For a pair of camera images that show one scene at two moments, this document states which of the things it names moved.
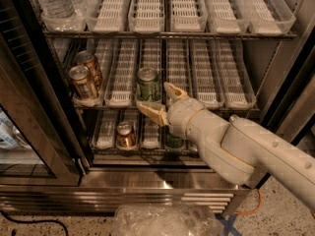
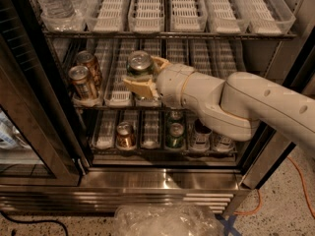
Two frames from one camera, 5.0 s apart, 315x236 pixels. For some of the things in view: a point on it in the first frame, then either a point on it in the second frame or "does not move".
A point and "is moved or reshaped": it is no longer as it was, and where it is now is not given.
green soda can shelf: (148, 85) is moved or reshaped
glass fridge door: (43, 135) does not move
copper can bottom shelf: (125, 135) does not move
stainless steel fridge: (77, 60) does not move
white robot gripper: (184, 114) to (171, 82)
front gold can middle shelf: (82, 85) does not move
